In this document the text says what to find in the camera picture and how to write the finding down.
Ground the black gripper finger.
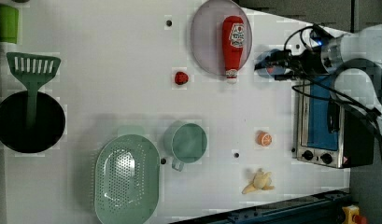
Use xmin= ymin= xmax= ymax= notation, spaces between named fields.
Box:
xmin=255 ymin=49 xmax=291 ymax=69
xmin=274 ymin=72 xmax=296 ymax=81

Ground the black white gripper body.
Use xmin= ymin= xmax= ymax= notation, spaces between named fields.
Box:
xmin=284 ymin=50 xmax=327 ymax=78

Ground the red ketchup bottle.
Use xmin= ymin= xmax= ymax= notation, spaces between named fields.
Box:
xmin=221 ymin=16 xmax=245 ymax=83

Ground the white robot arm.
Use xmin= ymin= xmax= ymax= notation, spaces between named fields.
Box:
xmin=255 ymin=24 xmax=382 ymax=106

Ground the grey round plate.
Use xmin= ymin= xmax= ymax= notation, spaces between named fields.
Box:
xmin=190 ymin=0 xmax=252 ymax=76

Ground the blue bowl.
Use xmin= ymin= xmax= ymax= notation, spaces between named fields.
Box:
xmin=254 ymin=49 xmax=285 ymax=78

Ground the orange slice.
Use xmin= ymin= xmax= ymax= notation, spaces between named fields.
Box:
xmin=257 ymin=132 xmax=272 ymax=147

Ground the silver black toaster oven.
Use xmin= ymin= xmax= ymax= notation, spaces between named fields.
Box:
xmin=295 ymin=77 xmax=375 ymax=169

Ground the small strawberry on table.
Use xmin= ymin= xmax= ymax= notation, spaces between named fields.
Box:
xmin=174 ymin=72 xmax=189 ymax=85

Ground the peeled banana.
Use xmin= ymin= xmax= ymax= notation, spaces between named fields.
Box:
xmin=242 ymin=169 xmax=276 ymax=194

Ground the green mug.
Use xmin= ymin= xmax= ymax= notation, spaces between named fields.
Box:
xmin=163 ymin=120 xmax=207 ymax=172

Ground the yellow red emergency button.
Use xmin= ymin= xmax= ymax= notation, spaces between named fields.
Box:
xmin=342 ymin=205 xmax=368 ymax=224

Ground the green colander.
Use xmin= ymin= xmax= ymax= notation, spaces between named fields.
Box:
xmin=94 ymin=134 xmax=160 ymax=224

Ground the green spatula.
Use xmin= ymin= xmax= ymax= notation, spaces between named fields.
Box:
xmin=6 ymin=52 xmax=61 ymax=129

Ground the green cup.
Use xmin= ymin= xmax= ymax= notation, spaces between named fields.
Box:
xmin=0 ymin=4 xmax=19 ymax=44

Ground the black pan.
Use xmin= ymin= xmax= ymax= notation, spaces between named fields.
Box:
xmin=0 ymin=91 xmax=65 ymax=153

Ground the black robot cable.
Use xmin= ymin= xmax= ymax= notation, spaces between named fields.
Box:
xmin=283 ymin=24 xmax=382 ymax=175

